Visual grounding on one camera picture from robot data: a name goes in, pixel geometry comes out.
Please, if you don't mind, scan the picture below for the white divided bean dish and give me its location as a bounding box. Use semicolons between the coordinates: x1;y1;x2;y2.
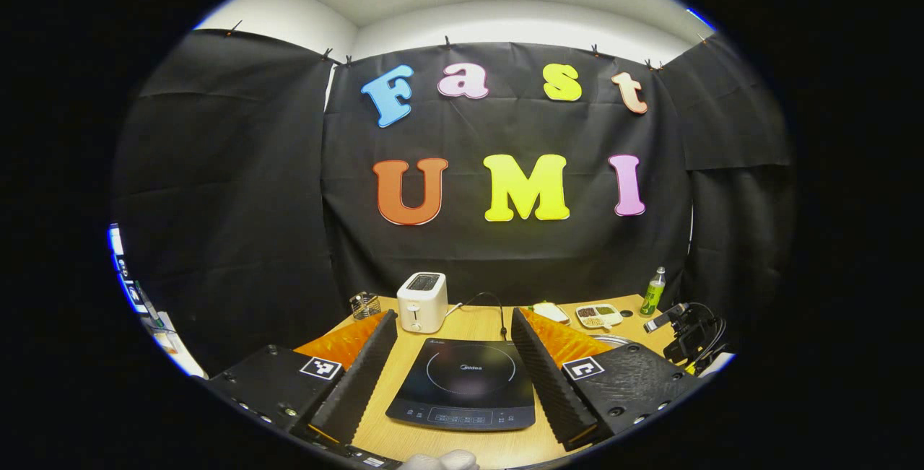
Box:
575;304;624;331

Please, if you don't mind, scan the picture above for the black induction cooktop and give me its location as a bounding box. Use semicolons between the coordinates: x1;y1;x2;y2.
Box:
385;338;536;432

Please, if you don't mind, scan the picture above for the black power cable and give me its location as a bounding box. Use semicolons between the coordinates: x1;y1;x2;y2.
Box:
446;292;508;341

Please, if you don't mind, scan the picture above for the white toaster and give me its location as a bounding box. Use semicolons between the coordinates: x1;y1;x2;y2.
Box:
396;272;449;334

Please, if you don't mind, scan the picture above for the steel pot with black handle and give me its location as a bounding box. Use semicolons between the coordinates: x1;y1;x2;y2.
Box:
588;303;688;348

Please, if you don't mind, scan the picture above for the green drink bottle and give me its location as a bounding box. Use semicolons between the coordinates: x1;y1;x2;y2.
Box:
640;266;667;318

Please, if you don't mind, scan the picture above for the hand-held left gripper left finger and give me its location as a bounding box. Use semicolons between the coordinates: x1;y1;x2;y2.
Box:
206;310;399;449

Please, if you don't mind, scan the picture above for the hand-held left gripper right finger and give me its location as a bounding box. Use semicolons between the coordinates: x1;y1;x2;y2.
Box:
510;306;705;451

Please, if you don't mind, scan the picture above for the small wire basket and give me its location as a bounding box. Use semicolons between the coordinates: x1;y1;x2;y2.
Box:
349;292;382;321

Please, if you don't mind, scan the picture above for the white sandwich plate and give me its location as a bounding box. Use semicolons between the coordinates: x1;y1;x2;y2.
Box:
531;303;571;325

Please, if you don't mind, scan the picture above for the white cluttered side table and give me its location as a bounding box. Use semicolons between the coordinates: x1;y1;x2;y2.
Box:
108;223;208;378

